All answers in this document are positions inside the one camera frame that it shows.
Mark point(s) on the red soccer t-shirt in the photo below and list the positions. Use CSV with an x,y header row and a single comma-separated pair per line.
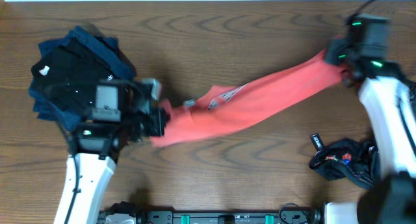
x,y
225,110

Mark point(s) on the black patterned jersey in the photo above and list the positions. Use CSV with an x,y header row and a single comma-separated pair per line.
x,y
347,158

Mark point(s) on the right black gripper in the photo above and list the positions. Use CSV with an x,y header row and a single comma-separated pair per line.
x,y
333,56

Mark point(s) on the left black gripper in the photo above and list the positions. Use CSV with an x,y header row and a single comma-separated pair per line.
x,y
156,119

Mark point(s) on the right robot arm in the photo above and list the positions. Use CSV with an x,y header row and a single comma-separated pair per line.
x,y
386,98

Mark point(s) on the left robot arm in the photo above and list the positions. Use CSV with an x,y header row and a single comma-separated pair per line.
x,y
122,111

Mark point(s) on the navy folded shirt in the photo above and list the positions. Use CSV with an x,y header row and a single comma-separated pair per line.
x,y
105,47

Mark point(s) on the black folded polo shirt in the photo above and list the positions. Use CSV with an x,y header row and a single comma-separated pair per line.
x,y
68,75

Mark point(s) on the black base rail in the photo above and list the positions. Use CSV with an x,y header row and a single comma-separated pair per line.
x,y
130,213

